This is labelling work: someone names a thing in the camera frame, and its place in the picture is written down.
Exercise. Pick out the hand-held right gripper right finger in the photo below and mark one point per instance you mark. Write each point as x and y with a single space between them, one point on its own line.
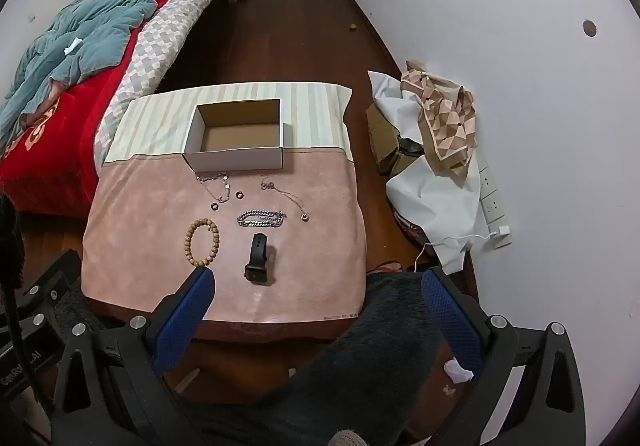
452 321

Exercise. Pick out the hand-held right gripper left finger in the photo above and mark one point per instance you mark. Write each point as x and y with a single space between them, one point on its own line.
185 321

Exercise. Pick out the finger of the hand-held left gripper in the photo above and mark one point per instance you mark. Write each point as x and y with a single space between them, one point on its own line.
55 276

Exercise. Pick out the black smartwatch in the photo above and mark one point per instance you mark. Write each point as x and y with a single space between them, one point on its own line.
257 267

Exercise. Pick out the white cardboard box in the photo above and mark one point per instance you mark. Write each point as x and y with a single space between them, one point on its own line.
235 161

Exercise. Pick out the white paper scrap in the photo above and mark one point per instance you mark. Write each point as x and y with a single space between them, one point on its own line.
457 371

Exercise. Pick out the white charger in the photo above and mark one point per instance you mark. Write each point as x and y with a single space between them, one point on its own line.
501 235

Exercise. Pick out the person's leg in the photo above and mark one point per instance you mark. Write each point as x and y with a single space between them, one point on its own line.
350 376

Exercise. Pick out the white cloth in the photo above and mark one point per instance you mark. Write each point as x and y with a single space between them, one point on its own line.
430 206

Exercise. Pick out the pink and striped blanket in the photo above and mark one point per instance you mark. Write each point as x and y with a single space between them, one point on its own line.
300 266

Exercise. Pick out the white power strip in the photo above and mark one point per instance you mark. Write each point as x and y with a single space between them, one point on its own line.
492 196

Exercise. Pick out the bed with red blanket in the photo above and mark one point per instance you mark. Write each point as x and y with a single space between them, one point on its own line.
75 126

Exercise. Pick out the beige patterned scarf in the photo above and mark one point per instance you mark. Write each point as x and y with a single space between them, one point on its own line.
445 121

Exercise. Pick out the brown cardboard box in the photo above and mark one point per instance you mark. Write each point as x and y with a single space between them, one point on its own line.
380 131

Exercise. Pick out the white tissue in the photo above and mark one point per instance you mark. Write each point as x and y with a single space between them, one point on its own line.
73 46

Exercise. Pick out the blue quilt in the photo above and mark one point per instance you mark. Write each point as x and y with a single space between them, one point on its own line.
95 26

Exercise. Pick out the checkered bed sheet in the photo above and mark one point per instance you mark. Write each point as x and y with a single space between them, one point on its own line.
165 36

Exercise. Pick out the round wall cap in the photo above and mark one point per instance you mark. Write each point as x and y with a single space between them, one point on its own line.
590 28

